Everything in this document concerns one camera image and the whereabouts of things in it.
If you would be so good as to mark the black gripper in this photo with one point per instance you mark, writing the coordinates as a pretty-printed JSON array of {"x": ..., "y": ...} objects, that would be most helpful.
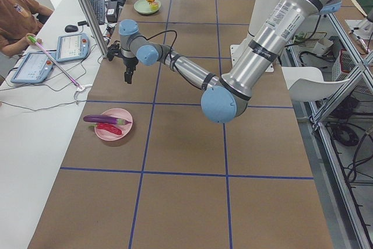
[{"x": 130, "y": 63}]

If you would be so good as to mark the peach fruit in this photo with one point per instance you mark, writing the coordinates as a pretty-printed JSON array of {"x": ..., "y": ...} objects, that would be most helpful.
[{"x": 154, "y": 6}]

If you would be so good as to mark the purple eggplant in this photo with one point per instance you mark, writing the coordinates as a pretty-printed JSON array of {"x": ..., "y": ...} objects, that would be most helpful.
[{"x": 106, "y": 119}]

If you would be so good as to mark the red chili pepper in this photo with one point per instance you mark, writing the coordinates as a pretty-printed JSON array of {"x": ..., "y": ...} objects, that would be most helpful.
[{"x": 107, "y": 127}]

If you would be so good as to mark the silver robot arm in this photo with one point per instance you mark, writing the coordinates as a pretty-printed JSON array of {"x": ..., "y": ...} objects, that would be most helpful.
[{"x": 226, "y": 97}]

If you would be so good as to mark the light green plate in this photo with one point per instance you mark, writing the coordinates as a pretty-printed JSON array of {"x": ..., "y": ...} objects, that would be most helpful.
[{"x": 142, "y": 7}]

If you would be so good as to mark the pink plate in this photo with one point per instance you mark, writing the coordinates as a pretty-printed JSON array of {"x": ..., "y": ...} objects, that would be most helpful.
[{"x": 119, "y": 113}]

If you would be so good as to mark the black keyboard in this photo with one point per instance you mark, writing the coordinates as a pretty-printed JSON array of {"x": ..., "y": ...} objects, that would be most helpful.
[{"x": 98, "y": 7}]

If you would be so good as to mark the far blue teach pendant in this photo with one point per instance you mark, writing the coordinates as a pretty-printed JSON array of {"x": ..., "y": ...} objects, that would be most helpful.
[{"x": 72, "y": 47}]

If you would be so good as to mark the blue teach pendant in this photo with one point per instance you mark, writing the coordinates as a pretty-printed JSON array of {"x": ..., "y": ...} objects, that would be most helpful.
[
  {"x": 72, "y": 47},
  {"x": 35, "y": 68}
]

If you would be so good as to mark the black computer mouse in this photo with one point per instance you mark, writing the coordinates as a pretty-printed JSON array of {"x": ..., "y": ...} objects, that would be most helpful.
[{"x": 71, "y": 28}]

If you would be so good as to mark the near blue teach pendant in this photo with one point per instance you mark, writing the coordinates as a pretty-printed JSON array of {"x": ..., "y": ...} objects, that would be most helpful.
[{"x": 35, "y": 68}]

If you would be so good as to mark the pink green stick tool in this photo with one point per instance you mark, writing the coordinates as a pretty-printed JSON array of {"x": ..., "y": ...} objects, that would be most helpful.
[{"x": 79, "y": 87}]

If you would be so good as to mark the person in brown shirt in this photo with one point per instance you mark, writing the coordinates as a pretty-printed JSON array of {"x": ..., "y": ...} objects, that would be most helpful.
[{"x": 18, "y": 23}]

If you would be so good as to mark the white chair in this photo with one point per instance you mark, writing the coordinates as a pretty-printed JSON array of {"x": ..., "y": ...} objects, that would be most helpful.
[{"x": 307, "y": 83}]

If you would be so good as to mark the white basket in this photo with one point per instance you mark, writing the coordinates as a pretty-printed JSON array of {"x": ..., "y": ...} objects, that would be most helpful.
[{"x": 342, "y": 66}]

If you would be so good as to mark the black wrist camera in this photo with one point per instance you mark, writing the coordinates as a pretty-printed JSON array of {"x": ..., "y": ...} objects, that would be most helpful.
[{"x": 114, "y": 50}]

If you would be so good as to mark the aluminium frame post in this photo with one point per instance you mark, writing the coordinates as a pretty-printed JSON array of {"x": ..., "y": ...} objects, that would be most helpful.
[{"x": 94, "y": 26}]

